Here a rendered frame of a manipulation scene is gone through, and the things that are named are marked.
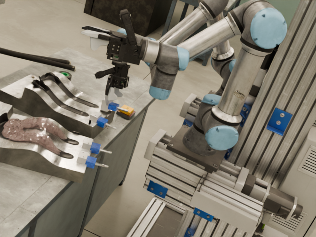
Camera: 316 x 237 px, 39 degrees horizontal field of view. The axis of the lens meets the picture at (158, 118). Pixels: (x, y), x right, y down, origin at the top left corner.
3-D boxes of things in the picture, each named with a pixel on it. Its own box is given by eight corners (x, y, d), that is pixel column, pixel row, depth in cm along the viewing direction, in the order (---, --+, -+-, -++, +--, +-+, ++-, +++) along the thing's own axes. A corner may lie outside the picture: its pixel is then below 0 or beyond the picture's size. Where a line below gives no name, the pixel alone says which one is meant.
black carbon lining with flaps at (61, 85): (99, 109, 220) (104, 93, 216) (84, 122, 207) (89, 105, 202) (40, 82, 226) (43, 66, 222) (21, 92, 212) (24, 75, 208)
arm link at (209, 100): (218, 121, 187) (230, 93, 181) (225, 138, 176) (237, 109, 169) (191, 114, 185) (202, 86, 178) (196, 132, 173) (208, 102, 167)
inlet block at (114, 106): (128, 114, 216) (130, 104, 214) (124, 117, 212) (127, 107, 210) (104, 107, 219) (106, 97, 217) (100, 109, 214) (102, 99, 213)
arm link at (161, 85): (166, 89, 164) (175, 62, 159) (169, 104, 155) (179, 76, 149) (146, 84, 163) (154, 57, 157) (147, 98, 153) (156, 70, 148)
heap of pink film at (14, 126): (68, 135, 195) (72, 120, 192) (58, 157, 180) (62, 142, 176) (10, 119, 193) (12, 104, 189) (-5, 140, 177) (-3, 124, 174)
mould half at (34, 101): (112, 121, 228) (118, 99, 222) (89, 143, 205) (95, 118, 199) (29, 83, 236) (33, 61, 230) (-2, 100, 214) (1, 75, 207)
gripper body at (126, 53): (104, 58, 143) (140, 67, 146) (110, 33, 140) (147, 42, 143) (104, 52, 150) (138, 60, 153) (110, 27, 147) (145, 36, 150)
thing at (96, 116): (117, 131, 209) (120, 122, 207) (112, 135, 205) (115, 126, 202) (92, 120, 211) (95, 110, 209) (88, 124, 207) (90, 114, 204)
